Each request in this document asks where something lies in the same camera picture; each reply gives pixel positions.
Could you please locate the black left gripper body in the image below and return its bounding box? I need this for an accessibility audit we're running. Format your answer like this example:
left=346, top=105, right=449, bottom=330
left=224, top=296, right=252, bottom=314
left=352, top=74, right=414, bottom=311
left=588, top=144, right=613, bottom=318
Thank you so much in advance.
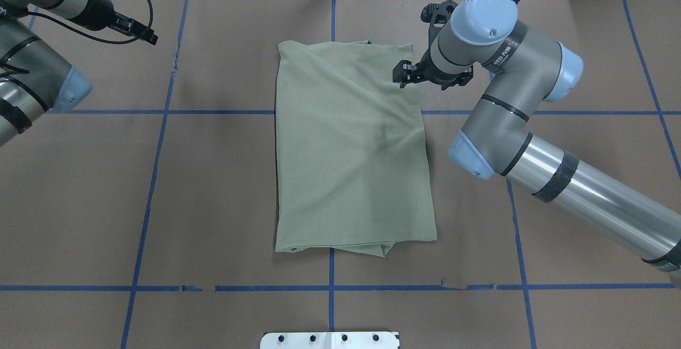
left=80, top=0, right=131, bottom=33

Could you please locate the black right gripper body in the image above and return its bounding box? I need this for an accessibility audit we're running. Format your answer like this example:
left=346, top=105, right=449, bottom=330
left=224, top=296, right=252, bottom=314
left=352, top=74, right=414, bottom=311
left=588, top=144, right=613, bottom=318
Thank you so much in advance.
left=415, top=56, right=474, bottom=90

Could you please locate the olive green long-sleeve shirt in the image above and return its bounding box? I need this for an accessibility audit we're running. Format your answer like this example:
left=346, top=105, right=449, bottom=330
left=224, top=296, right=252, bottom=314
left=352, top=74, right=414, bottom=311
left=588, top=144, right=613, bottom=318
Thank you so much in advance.
left=275, top=39, right=437, bottom=257

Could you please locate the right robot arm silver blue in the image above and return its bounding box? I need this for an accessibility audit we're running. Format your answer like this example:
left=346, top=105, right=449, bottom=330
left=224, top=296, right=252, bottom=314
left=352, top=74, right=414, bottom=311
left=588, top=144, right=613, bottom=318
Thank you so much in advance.
left=393, top=0, right=680, bottom=287

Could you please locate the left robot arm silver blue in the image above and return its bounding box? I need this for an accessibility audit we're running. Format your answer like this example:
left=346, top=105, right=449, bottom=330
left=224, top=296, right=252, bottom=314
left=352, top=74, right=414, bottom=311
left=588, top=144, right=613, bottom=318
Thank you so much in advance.
left=1, top=0, right=158, bottom=145

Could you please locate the white mounting plate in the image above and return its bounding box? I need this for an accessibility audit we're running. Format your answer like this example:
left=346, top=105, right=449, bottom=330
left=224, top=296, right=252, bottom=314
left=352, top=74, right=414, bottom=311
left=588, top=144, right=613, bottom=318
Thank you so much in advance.
left=260, top=330, right=401, bottom=348

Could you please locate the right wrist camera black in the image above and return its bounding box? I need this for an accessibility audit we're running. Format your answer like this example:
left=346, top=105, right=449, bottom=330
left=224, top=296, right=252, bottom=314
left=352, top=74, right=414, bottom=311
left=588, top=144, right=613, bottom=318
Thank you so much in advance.
left=419, top=0, right=458, bottom=27

